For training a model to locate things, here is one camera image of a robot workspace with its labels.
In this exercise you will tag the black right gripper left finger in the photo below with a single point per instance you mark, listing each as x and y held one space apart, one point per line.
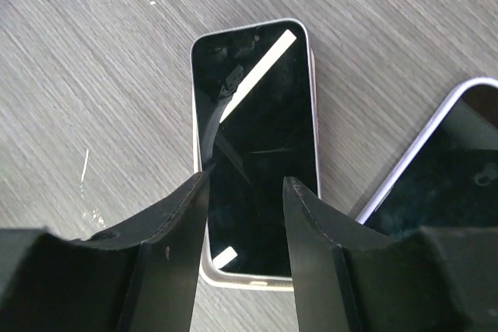
138 275

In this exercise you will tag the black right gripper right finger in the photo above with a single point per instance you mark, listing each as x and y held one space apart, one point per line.
347 277

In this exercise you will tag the black smartphone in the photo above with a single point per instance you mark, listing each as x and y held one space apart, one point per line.
453 179
252 127

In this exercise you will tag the beige phone case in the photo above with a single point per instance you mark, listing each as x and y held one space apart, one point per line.
216 277

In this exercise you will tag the lavender phone case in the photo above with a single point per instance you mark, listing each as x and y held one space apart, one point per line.
437 118

